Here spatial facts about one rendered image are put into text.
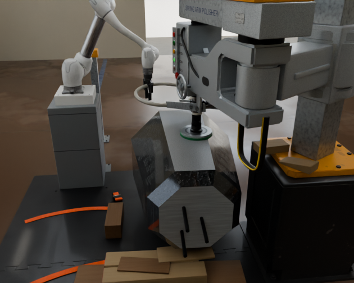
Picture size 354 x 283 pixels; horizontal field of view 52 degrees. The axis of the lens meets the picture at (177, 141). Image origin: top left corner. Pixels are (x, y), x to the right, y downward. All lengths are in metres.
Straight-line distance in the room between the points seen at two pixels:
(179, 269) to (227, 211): 0.45
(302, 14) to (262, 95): 0.36
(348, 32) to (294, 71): 0.43
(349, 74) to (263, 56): 0.70
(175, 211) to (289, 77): 0.92
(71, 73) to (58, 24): 6.04
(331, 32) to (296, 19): 0.55
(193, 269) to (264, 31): 1.38
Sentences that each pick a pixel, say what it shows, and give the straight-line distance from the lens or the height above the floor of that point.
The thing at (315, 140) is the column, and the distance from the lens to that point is 2.27.
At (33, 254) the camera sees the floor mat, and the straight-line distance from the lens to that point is 2.84.
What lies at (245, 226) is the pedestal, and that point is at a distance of 2.92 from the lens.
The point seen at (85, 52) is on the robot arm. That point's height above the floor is 1.19.
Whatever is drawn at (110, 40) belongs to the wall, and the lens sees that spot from 9.10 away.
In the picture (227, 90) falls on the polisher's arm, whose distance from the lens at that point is 1.86.
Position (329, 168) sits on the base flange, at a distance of 2.26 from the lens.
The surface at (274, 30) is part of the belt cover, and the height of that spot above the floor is 1.60.
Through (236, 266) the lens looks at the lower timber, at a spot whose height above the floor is 0.15.
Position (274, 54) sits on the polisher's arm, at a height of 1.49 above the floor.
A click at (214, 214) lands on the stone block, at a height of 0.59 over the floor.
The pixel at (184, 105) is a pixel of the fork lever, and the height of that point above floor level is 1.02.
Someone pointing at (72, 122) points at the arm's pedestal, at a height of 0.66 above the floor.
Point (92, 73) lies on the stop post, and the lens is 4.16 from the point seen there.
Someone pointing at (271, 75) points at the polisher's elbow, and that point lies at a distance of 1.63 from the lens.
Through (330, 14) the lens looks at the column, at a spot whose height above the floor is 1.61.
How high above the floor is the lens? 1.78
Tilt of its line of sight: 24 degrees down
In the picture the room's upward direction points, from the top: straight up
